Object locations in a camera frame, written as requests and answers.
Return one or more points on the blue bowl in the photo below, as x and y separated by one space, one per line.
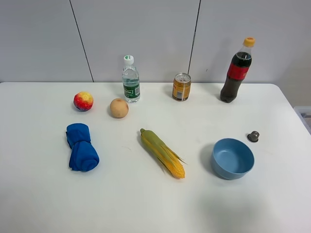
231 159

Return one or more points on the clear water bottle green label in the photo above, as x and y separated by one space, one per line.
130 80

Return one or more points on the yellow drink can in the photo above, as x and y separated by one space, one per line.
181 87

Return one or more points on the blue rolled cloth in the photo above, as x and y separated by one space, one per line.
83 156

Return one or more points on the tan round fruit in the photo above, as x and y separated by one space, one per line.
119 108

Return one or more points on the red yellow ball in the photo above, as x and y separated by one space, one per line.
83 101

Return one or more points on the toy corn cob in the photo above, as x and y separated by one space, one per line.
168 158

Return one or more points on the cola bottle yellow cap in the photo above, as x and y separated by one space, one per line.
237 71

